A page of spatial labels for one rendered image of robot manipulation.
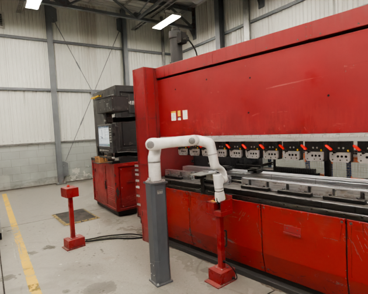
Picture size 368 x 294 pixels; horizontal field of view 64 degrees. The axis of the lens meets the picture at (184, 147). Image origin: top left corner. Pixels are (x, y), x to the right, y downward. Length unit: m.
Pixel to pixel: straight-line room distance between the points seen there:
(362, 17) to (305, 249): 1.83
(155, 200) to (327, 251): 1.50
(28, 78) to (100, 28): 2.82
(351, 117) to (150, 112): 2.33
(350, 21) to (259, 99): 0.93
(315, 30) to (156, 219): 2.12
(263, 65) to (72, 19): 8.38
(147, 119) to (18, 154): 6.39
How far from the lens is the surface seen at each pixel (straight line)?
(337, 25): 2.66
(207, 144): 2.75
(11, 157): 9.73
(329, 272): 2.77
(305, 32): 2.75
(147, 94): 3.86
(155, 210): 2.88
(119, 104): 3.81
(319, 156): 2.67
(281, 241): 2.87
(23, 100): 9.78
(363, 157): 2.55
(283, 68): 2.81
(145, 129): 3.84
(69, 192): 4.13
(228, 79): 3.14
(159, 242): 2.98
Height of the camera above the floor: 1.50
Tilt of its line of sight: 4 degrees down
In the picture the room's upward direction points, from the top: 3 degrees counter-clockwise
